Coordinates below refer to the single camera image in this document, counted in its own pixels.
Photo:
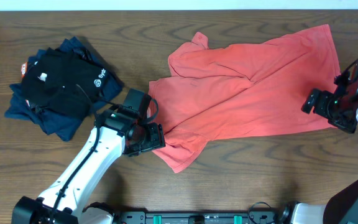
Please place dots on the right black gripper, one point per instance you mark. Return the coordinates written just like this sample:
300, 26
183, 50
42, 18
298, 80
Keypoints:
321, 108

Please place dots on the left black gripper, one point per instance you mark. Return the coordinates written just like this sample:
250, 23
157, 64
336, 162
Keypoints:
158, 140

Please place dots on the red orange t-shirt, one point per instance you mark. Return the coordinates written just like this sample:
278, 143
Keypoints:
240, 91

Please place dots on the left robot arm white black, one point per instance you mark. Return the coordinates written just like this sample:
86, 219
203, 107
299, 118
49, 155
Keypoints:
117, 132

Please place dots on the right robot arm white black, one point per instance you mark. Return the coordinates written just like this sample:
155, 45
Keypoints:
340, 108

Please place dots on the navy blue folded shirt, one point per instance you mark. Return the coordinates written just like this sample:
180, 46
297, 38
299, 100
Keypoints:
50, 121

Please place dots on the black folded shirt with logo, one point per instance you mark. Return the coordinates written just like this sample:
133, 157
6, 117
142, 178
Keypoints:
65, 82

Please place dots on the orange folded garment in pile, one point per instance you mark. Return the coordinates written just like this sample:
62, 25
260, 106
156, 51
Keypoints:
23, 69

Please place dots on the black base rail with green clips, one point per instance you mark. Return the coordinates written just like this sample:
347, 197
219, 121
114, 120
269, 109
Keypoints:
259, 213

